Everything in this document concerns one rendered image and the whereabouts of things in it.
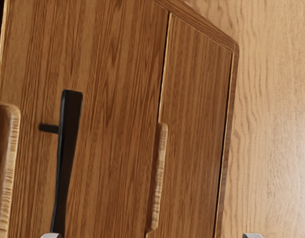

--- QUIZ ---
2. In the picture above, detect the wooden drawer cabinet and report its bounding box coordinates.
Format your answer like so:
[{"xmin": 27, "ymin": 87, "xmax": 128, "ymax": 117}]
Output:
[{"xmin": 0, "ymin": 0, "xmax": 240, "ymax": 238}]

